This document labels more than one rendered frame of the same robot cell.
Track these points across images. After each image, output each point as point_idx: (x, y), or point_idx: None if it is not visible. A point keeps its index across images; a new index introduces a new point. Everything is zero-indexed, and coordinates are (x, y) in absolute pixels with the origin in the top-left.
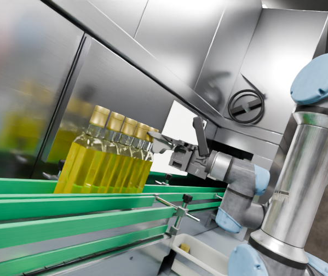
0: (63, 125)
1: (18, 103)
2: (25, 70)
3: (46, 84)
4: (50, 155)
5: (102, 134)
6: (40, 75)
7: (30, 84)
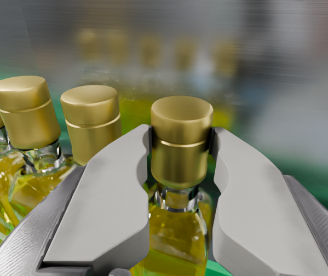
0: (52, 102)
1: (7, 75)
2: None
3: (16, 34)
4: (63, 149)
5: (148, 115)
6: (1, 23)
7: (0, 42)
